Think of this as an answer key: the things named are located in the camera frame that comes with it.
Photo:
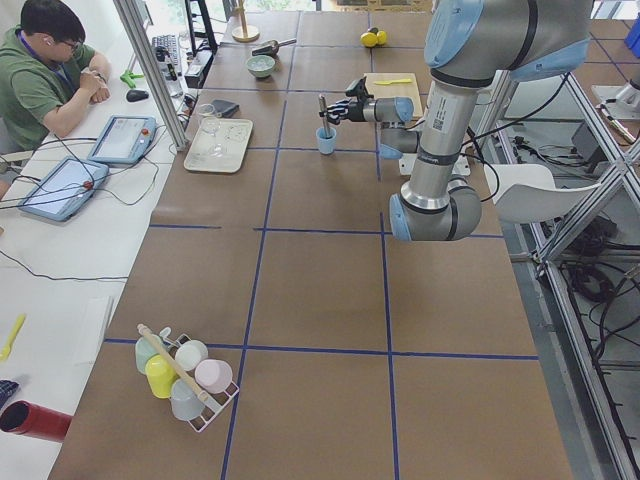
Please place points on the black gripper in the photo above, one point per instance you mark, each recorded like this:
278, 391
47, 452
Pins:
356, 111

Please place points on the steel muddler black tip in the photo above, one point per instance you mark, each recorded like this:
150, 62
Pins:
323, 112

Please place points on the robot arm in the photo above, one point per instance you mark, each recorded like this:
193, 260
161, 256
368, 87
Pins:
467, 43

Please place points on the blue paper cup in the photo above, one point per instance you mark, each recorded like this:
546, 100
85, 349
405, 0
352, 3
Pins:
326, 140

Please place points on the white plastic cup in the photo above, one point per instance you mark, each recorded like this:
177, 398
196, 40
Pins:
190, 354

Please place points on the pink plastic cup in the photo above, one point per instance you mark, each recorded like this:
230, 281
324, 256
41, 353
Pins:
213, 375

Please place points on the green plastic cup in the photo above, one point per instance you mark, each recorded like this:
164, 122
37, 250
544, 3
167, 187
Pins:
143, 352

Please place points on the yellow plastic cup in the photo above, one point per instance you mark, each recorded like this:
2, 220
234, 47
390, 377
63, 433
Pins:
160, 376

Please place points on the grey plastic cup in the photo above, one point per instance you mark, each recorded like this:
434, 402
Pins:
184, 403

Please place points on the yellow plastic knife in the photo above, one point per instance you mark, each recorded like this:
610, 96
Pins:
393, 82

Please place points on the bamboo cutting board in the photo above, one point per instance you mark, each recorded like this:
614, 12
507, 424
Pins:
404, 90

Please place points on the green bowl of ice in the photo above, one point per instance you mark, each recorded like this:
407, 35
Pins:
260, 66

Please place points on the steel ice scoop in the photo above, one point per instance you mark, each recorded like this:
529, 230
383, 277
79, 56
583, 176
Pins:
271, 47

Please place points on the grey folded cloth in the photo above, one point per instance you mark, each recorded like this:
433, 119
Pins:
224, 108

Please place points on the round wooden stand base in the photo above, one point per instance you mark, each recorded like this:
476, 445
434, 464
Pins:
245, 32

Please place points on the cream bear serving tray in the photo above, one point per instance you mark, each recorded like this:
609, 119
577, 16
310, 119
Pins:
234, 135

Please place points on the clear wine glass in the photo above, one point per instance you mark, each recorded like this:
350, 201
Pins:
210, 125

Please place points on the black keyboard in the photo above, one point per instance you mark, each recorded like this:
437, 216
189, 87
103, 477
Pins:
170, 43

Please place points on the black computer mouse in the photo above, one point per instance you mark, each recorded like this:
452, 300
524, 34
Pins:
136, 95

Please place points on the green clip on desk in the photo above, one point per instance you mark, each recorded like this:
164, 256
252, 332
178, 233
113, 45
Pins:
128, 77

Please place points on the blue teach pendant far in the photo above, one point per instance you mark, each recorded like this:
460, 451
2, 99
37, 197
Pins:
124, 140

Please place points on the blue teach pendant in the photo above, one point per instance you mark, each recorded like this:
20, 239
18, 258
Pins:
124, 140
65, 189

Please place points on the blue teach pendant near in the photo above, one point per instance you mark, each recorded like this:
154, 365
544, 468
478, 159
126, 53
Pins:
65, 189

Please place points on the person in green shirt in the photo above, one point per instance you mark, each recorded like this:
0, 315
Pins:
49, 75

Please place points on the red cylinder can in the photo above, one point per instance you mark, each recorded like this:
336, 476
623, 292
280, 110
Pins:
25, 418

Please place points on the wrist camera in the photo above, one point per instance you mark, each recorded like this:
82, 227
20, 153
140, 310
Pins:
357, 89

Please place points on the white wire cup rack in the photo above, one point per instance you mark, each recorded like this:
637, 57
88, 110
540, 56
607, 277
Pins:
214, 403

